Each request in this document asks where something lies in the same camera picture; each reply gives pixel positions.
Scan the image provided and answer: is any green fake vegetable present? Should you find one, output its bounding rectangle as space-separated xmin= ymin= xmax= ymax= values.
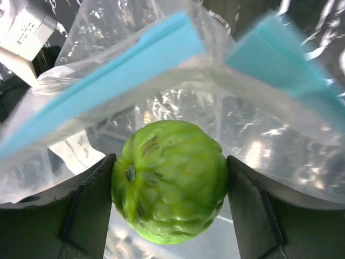
xmin=111 ymin=120 xmax=230 ymax=244

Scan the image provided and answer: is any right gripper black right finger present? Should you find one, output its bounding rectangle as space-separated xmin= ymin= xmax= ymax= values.
xmin=227 ymin=155 xmax=344 ymax=258

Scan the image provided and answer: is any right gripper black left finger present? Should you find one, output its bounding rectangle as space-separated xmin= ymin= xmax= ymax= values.
xmin=1 ymin=154 xmax=116 ymax=258

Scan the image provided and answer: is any white paper label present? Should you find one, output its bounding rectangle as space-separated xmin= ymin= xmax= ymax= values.
xmin=49 ymin=130 xmax=106 ymax=175

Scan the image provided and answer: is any clear zip top bag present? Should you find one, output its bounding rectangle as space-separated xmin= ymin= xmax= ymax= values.
xmin=1 ymin=1 xmax=344 ymax=258

